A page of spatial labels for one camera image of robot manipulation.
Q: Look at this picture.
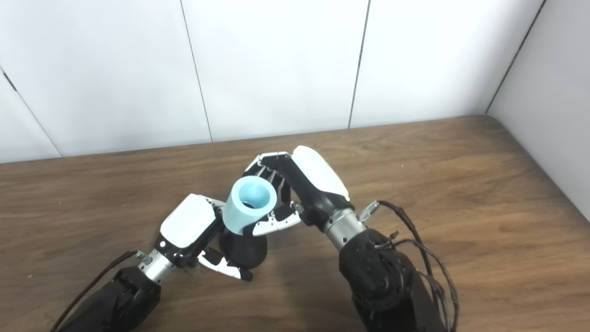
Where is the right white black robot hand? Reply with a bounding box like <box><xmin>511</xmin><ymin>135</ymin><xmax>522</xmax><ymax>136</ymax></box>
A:
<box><xmin>243</xmin><ymin>146</ymin><xmax>355</xmax><ymax>237</ymax></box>

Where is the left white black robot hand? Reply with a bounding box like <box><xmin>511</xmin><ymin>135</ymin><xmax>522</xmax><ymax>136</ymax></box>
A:
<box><xmin>154</xmin><ymin>194</ymin><xmax>253</xmax><ymax>281</ymax></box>

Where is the light-blue hose piece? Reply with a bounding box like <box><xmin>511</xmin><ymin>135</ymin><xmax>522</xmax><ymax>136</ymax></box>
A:
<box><xmin>222</xmin><ymin>176</ymin><xmax>277</xmax><ymax>234</ymax></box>

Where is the black flared nozzle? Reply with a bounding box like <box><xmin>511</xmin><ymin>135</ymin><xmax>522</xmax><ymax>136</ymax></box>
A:
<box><xmin>218</xmin><ymin>228</ymin><xmax>268</xmax><ymax>270</ymax></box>

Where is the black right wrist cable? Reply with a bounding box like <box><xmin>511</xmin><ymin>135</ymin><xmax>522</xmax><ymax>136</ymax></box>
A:
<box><xmin>359</xmin><ymin>200</ymin><xmax>460</xmax><ymax>332</ymax></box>

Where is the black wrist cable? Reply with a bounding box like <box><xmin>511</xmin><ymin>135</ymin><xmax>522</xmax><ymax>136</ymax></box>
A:
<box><xmin>50</xmin><ymin>250</ymin><xmax>147</xmax><ymax>332</ymax></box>
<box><xmin>359</xmin><ymin>200</ymin><xmax>460</xmax><ymax>332</ymax></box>

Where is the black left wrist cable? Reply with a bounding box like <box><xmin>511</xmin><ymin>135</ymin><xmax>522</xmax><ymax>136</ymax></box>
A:
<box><xmin>50</xmin><ymin>250</ymin><xmax>147</xmax><ymax>332</ymax></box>

